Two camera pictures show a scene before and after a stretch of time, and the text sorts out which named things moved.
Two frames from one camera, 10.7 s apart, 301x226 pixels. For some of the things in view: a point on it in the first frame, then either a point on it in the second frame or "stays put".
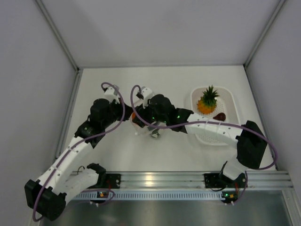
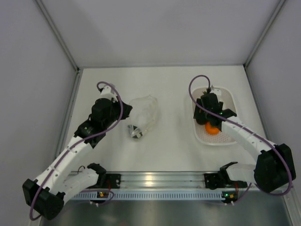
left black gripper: [120, 106] stays put
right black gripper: [143, 112] → [197, 114]
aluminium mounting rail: [264, 180] stays put
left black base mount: [112, 181] stays put
